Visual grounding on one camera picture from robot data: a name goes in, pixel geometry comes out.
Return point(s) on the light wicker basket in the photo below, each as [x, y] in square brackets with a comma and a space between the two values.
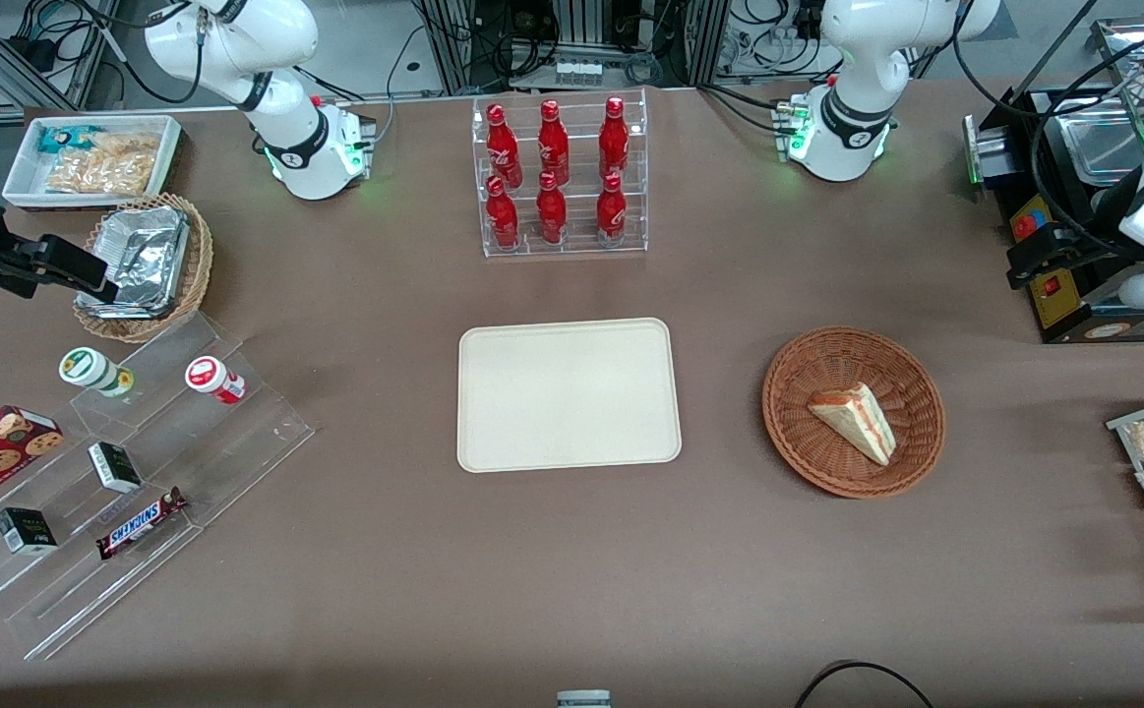
[200, 265]

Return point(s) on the small grey device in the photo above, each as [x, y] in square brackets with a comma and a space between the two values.
[583, 699]

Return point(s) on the Snickers chocolate bar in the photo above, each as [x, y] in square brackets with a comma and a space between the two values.
[139, 523]

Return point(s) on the red cola bottle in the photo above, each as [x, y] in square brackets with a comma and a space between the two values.
[614, 138]
[503, 218]
[611, 216]
[551, 216]
[503, 147]
[553, 146]

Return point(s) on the clear bag of chips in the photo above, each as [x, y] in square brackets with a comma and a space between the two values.
[109, 167]

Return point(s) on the beige plastic serving tray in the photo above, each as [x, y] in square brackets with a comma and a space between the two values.
[572, 393]

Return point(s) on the aluminium profile frame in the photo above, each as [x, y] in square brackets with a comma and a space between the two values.
[453, 44]

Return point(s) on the red emergency knob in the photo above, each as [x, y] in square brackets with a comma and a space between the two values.
[1024, 227]

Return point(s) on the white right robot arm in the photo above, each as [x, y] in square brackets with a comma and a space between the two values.
[286, 118]

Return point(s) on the white rectangular snack bin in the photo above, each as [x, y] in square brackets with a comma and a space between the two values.
[23, 182]

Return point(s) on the black hot food display machine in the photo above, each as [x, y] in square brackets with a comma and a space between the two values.
[1073, 310]

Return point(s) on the teal snack packet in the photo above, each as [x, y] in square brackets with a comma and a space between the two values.
[60, 138]

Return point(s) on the green lidded cup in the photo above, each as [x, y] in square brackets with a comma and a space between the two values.
[90, 369]

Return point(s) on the clear acrylic bottle rack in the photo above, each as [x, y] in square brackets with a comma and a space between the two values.
[576, 246]

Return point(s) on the red lidded cup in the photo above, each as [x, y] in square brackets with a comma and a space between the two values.
[212, 379]

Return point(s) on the white power strip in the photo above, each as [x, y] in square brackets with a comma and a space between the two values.
[579, 74]

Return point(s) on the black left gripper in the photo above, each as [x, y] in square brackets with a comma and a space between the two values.
[1073, 242]

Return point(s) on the small black carton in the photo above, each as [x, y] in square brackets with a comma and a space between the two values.
[114, 467]
[26, 531]

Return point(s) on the steel food pan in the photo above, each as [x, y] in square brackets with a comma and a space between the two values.
[1093, 138]

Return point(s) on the clear acrylic stepped stand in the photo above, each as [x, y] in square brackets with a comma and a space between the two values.
[237, 442]

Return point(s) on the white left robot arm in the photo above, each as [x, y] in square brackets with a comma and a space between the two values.
[847, 59]

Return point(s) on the aluminium foil container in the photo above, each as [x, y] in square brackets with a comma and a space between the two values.
[144, 256]

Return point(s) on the triangular sandwich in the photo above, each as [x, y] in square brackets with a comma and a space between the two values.
[852, 418]

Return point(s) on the round brown wicker basket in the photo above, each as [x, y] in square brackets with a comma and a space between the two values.
[808, 442]

